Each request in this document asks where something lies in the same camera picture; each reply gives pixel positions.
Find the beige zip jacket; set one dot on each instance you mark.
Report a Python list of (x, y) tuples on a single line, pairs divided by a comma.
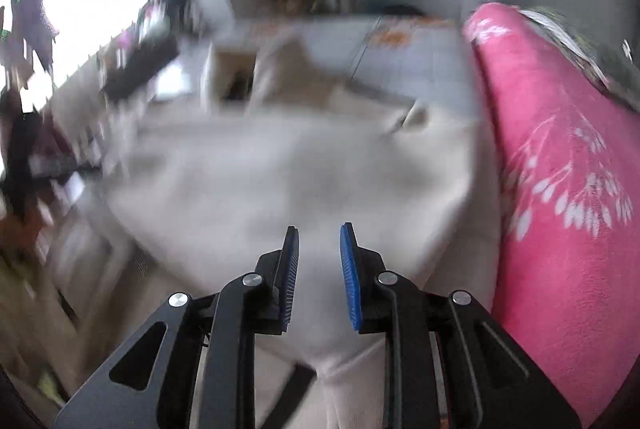
[(300, 169)]

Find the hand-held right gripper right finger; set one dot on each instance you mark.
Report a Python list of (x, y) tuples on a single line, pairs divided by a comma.
[(348, 279)]

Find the pink floral blanket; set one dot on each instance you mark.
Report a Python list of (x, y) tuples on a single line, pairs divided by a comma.
[(550, 134)]

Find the black cabinet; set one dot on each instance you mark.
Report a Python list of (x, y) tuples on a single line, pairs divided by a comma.
[(140, 64)]

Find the grey lace pillow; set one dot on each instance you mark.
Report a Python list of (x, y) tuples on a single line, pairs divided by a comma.
[(590, 44)]

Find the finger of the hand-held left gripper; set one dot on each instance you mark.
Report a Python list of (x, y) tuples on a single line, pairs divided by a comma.
[(65, 167)]

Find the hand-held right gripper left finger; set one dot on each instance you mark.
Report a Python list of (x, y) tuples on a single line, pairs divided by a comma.
[(289, 279)]

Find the hanging purple garment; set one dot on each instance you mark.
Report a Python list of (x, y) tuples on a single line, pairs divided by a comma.
[(30, 19)]

